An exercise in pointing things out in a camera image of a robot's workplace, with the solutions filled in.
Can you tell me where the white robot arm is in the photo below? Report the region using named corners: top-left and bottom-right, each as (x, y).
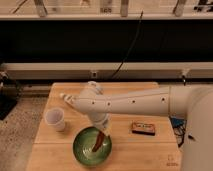
top-left (71, 82), bottom-right (213, 171)

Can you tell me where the brown rectangular box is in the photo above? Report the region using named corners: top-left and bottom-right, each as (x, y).
top-left (131, 122), bottom-right (155, 136)

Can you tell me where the black equipment at left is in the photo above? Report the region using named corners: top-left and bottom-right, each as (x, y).
top-left (0, 71), bottom-right (20, 120)

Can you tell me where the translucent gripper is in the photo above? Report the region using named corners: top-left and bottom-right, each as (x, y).
top-left (94, 120), bottom-right (110, 136)

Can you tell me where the white plastic cup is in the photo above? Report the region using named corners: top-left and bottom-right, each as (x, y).
top-left (44, 108), bottom-right (65, 132)

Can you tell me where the white tube with label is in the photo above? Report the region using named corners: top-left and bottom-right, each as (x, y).
top-left (60, 93), bottom-right (76, 105)

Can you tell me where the white wall outlet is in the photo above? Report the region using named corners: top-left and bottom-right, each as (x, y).
top-left (91, 71), bottom-right (98, 79)

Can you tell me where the blue connector box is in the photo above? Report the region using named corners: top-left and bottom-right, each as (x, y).
top-left (170, 117), bottom-right (184, 128)

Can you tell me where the green ceramic bowl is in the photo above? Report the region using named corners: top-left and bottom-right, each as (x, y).
top-left (73, 127), bottom-right (112, 167)

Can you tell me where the black hanging cable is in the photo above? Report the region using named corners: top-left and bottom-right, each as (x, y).
top-left (105, 9), bottom-right (145, 80)

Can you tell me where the red chili pepper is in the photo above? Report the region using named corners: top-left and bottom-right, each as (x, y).
top-left (92, 131), bottom-right (105, 152)

